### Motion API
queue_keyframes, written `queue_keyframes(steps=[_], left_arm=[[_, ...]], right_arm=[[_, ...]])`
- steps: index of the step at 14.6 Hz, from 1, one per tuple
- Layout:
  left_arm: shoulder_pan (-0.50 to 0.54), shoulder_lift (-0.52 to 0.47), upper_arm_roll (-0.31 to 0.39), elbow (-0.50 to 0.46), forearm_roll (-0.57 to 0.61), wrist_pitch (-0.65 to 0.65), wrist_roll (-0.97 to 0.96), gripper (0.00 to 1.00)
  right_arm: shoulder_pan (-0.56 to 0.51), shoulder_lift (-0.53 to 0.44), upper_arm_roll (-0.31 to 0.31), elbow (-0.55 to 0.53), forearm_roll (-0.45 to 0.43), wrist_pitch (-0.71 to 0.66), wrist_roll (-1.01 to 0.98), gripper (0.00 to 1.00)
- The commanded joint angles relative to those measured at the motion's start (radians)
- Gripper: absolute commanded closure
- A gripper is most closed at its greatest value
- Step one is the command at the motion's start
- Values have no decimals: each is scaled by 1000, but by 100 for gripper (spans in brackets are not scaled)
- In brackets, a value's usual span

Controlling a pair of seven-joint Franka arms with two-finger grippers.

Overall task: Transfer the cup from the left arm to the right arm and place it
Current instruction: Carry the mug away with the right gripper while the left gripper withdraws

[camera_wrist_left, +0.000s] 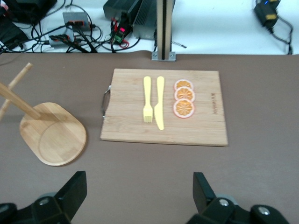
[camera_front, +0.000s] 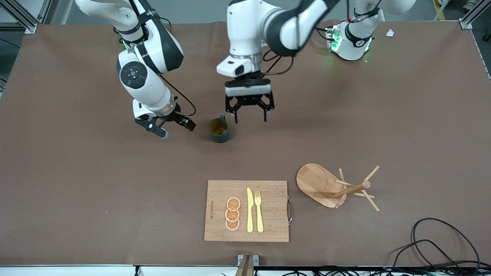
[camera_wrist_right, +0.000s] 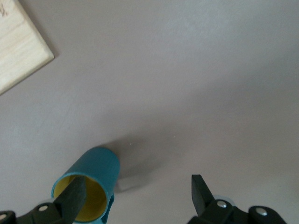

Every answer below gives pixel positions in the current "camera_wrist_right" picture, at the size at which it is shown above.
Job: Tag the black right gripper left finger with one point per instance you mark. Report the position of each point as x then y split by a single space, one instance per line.
72 196

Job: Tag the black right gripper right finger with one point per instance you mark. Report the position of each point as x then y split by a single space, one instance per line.
202 196

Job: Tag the teal cup yellow inside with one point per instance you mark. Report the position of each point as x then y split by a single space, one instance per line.
98 163

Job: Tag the wooden cutting board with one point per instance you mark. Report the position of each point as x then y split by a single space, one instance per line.
18 46

